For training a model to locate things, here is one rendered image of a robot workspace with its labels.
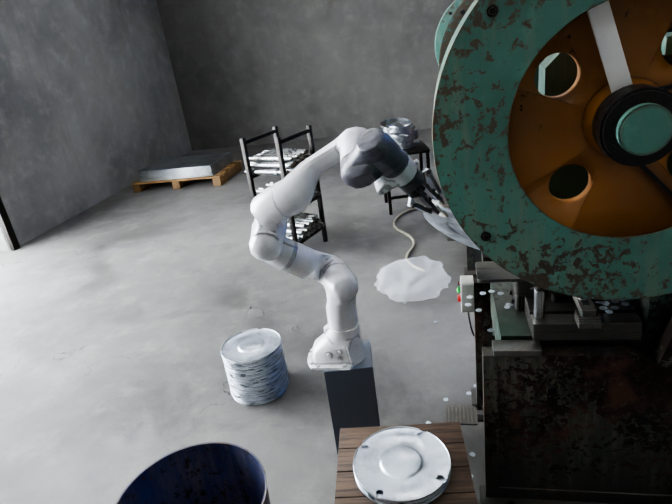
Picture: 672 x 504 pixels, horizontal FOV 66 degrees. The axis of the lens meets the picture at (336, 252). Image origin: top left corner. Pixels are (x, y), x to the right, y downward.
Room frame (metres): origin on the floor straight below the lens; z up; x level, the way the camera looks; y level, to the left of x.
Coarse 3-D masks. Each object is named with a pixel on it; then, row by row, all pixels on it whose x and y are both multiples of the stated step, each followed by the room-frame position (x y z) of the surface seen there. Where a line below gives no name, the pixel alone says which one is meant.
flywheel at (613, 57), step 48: (624, 0) 1.13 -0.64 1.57; (576, 48) 1.15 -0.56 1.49; (624, 48) 1.12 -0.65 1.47; (528, 96) 1.17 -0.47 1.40; (576, 96) 1.14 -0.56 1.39; (624, 96) 1.03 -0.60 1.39; (528, 144) 1.17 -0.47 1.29; (576, 144) 1.14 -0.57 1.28; (624, 144) 1.00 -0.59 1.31; (528, 192) 1.17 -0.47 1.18; (624, 192) 1.12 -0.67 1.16
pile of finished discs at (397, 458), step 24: (384, 432) 1.32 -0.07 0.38; (408, 432) 1.30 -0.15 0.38; (360, 456) 1.23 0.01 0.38; (384, 456) 1.21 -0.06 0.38; (408, 456) 1.20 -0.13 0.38; (432, 456) 1.19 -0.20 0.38; (360, 480) 1.14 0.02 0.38; (384, 480) 1.13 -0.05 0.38; (408, 480) 1.11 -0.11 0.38; (432, 480) 1.10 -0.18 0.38
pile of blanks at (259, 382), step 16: (240, 368) 2.03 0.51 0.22; (256, 368) 2.03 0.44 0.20; (272, 368) 2.06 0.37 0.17; (240, 384) 2.05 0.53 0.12; (256, 384) 2.03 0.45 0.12; (272, 384) 2.06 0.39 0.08; (288, 384) 2.15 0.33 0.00; (240, 400) 2.05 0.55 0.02; (256, 400) 2.03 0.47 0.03; (272, 400) 2.04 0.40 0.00
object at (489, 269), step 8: (480, 264) 1.62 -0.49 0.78; (488, 264) 1.61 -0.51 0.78; (496, 264) 1.60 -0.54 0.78; (480, 272) 1.56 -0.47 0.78; (488, 272) 1.55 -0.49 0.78; (496, 272) 1.54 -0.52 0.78; (504, 272) 1.53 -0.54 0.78; (480, 280) 1.51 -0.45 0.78; (488, 280) 1.50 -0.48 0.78; (496, 280) 1.49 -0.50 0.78; (504, 280) 1.49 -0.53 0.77; (512, 280) 1.48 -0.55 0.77; (520, 280) 1.48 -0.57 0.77; (512, 288) 1.57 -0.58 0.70; (520, 288) 1.50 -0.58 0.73; (528, 288) 1.49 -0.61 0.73; (512, 296) 1.57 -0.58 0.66; (520, 296) 1.50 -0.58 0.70; (520, 304) 1.50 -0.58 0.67
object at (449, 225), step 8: (424, 216) 1.63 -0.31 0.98; (432, 216) 1.59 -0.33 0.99; (440, 216) 1.55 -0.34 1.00; (448, 216) 1.51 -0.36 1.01; (432, 224) 1.66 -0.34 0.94; (440, 224) 1.61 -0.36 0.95; (448, 224) 1.59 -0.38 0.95; (456, 224) 1.55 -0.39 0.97; (448, 232) 1.64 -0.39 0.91; (456, 232) 1.61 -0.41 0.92; (464, 232) 1.57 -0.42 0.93; (456, 240) 1.66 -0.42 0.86; (464, 240) 1.62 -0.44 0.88
